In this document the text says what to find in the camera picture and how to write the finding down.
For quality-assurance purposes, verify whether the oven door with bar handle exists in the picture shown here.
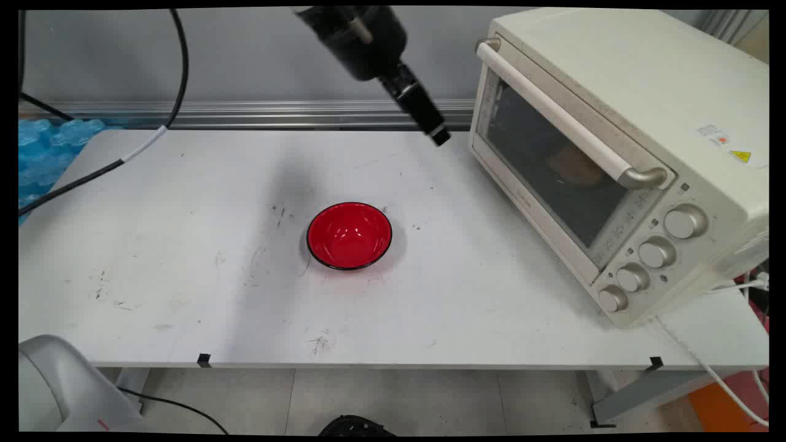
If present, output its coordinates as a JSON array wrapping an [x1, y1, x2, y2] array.
[[469, 37, 677, 287]]

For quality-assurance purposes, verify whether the thick black cable, white sleeve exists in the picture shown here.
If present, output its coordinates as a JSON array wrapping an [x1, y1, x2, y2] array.
[[18, 9, 189, 217]]

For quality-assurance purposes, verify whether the orange box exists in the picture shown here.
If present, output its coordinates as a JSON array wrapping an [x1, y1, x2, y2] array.
[[688, 367, 769, 433]]

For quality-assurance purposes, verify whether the white oven power cable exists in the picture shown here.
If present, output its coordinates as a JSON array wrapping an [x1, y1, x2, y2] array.
[[652, 273, 769, 428]]

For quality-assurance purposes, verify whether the thin black floor cable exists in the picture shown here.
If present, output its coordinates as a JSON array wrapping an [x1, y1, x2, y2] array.
[[117, 387, 230, 435]]

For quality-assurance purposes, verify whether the aluminium profile rail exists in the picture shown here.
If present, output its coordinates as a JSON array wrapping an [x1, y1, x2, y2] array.
[[18, 99, 477, 131]]

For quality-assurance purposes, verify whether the red bowl with black rim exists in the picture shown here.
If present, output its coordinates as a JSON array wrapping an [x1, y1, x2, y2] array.
[[306, 201, 394, 271]]

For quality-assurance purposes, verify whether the cream toaster oven body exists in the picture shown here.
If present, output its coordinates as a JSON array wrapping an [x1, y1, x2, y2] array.
[[468, 7, 769, 329]]

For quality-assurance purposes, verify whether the black round floor object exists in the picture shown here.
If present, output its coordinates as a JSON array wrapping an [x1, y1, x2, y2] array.
[[317, 416, 397, 436]]

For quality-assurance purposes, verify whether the blue bubble wrap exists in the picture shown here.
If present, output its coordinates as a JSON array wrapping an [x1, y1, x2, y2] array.
[[18, 118, 106, 225]]

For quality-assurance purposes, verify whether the grey table leg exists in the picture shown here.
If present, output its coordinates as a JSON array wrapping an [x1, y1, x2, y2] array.
[[588, 368, 713, 428]]

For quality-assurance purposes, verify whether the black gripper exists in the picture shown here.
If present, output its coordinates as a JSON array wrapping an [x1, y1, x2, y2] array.
[[294, 6, 453, 147]]

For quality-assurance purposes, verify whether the large silver oven knob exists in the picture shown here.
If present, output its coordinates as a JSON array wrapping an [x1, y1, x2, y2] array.
[[664, 204, 708, 240]]

